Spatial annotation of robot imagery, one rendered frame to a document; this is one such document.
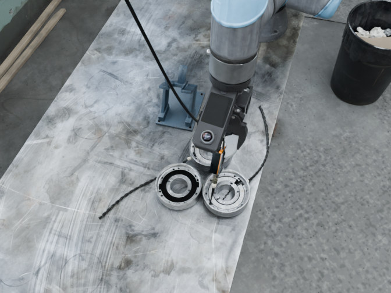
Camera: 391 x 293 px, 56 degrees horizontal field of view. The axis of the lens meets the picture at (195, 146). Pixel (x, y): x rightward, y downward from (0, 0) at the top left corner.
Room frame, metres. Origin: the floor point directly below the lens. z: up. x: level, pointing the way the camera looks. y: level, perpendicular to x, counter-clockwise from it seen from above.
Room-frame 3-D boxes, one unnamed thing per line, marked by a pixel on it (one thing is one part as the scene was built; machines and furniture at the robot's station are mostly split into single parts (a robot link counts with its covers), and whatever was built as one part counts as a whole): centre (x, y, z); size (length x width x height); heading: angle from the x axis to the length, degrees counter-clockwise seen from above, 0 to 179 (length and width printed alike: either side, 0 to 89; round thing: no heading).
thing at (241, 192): (0.33, -0.06, 0.82); 0.08 x 0.08 x 0.02
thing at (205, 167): (0.45, -0.04, 0.82); 0.10 x 0.10 x 0.04
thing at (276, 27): (0.90, -0.24, 0.85); 0.15 x 0.15 x 0.10
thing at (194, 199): (0.36, 0.05, 0.82); 0.10 x 0.10 x 0.04
